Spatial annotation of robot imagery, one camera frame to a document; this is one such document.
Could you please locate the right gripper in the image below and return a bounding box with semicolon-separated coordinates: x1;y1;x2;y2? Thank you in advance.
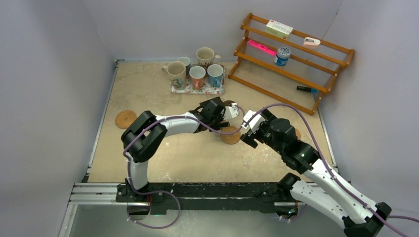
241;108;286;156

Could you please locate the woven rattan coaster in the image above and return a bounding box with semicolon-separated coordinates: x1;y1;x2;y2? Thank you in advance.
115;110;137;129
220;126;241;145

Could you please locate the dark wooden coaster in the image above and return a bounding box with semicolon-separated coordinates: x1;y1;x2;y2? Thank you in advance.
224;100;235;106

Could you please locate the orange coaster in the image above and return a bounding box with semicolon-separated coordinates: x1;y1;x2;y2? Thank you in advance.
295;128;301;140

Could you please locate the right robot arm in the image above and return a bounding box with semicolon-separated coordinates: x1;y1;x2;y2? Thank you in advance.
241;110;391;237

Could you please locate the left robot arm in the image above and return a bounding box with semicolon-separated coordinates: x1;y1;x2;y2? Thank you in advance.
121;97;239;202

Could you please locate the floral tray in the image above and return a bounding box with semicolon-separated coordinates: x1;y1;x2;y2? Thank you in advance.
169;64;226;95

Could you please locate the blue mug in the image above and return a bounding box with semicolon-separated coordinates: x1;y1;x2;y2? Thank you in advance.
207;64;224;88

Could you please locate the pink mug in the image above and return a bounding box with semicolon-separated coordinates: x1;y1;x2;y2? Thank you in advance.
189;66;206;90

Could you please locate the tall beige mug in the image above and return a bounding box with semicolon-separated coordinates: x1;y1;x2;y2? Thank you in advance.
196;47;222;69

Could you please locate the beige mug with pattern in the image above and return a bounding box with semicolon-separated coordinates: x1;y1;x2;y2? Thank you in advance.
162;61;187;90

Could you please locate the black blue marker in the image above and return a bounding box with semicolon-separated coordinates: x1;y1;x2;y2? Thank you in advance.
296;86;318;93

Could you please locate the small grey mug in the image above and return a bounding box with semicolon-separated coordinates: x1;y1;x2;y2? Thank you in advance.
178;57;191;76

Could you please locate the pink highlighter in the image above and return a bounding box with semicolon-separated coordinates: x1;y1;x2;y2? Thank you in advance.
248;39;276;56

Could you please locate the wooden rack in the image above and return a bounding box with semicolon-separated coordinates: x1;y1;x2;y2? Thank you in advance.
227;12;355;116

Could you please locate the blue white jar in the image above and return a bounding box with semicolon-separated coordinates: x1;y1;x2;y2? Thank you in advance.
274;46;291;66

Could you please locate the white green box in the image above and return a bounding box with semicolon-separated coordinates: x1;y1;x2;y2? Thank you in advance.
264;19;293;40

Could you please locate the pink white tape dispenser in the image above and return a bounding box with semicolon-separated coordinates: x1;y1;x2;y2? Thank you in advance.
303;37;321;50

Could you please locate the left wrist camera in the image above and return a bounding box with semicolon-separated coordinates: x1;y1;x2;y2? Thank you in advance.
223;103;239;120

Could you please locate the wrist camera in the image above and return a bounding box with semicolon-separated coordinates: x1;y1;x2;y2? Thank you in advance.
241;110;265;133
223;103;239;120

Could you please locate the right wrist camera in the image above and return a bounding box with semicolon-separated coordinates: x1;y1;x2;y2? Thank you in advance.
241;110;265;133

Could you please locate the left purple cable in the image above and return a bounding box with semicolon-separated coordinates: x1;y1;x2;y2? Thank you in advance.
123;104;246;230

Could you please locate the purple cable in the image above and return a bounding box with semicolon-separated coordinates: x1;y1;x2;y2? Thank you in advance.
242;103;419;237
123;104;246;230

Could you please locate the black aluminium base frame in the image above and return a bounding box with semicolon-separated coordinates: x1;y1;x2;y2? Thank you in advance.
59;181;364;237

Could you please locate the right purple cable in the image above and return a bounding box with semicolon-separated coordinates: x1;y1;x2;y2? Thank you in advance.
242;103;419;237

